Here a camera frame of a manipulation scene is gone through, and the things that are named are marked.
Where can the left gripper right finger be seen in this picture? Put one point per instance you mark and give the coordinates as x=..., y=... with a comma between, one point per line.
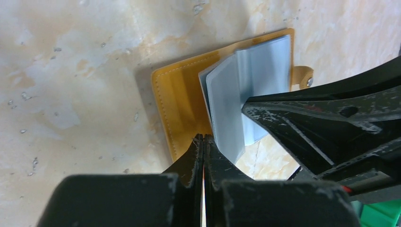
x=235, y=200

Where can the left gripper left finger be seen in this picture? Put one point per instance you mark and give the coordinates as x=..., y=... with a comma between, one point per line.
x=172, y=198

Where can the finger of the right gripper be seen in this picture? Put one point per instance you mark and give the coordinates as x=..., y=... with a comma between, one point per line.
x=380, y=78
x=353, y=138

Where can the orange leather card holder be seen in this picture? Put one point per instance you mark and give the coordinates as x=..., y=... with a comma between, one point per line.
x=205, y=94

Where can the green box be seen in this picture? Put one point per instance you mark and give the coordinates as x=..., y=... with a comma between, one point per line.
x=382, y=214

